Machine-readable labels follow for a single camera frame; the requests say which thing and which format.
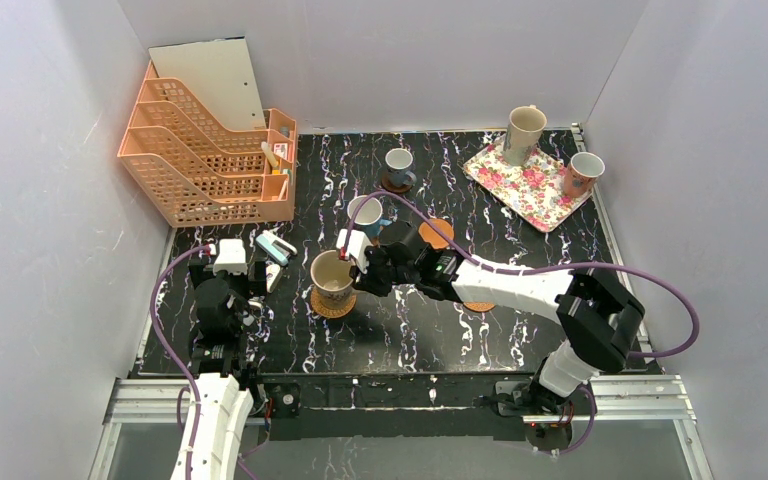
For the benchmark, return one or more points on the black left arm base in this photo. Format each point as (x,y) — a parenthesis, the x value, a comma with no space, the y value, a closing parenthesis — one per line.
(273,399)

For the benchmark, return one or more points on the floral tray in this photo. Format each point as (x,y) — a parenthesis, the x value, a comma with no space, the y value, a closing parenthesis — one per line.
(534,191)

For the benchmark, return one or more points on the white and red mug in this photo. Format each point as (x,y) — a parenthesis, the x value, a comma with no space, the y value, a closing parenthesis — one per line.
(582,173)

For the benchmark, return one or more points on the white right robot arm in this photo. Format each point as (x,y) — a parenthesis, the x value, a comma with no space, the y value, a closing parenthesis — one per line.
(598,314)

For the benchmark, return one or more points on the dark wooden coaster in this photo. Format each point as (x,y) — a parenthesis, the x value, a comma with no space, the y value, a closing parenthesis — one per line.
(390,187)

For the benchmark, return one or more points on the woven rattan coaster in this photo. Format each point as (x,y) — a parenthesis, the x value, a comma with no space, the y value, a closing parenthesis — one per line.
(321,307)
(479,307)

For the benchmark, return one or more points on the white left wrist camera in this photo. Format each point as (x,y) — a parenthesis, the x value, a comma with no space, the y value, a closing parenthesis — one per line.
(230,257)

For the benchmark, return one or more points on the white board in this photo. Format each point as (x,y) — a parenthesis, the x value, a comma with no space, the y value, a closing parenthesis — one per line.
(220,74)

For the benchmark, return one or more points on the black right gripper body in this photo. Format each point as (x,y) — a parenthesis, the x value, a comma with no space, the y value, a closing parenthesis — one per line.
(371,273)

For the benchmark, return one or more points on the aluminium frame rail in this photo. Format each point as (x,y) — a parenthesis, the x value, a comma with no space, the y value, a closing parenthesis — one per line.
(442,404)

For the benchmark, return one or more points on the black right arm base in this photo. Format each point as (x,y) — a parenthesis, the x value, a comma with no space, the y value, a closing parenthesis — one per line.
(548,416)

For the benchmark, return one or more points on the tall beige mug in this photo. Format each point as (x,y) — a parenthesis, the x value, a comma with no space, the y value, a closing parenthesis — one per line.
(525,127)

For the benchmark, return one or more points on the blue patterned mug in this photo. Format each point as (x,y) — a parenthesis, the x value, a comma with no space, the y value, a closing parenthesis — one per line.
(368,216)

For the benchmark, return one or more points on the large beige floral mug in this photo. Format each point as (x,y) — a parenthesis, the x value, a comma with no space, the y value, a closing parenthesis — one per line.
(331,277)

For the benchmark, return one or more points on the light blue stapler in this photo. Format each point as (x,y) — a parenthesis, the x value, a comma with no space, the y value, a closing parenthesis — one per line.
(276,248)

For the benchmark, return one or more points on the small grey mug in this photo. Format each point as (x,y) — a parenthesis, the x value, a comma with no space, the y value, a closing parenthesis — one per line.
(399,164)

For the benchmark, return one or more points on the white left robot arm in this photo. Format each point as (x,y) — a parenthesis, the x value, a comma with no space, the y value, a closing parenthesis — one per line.
(226,382)

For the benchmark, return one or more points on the orange plastic file organizer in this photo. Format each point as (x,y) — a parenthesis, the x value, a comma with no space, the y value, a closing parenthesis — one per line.
(199,173)

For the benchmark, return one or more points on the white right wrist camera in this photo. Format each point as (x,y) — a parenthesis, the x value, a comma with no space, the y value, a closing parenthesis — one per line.
(351,247)

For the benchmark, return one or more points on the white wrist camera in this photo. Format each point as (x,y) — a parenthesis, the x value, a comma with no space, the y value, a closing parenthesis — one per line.
(230,257)
(351,247)

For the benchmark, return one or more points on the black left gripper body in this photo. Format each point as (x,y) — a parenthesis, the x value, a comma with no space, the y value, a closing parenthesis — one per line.
(256,276)

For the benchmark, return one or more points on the white and pink stapler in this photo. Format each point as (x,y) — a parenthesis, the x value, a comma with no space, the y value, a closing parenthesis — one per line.
(274,273)

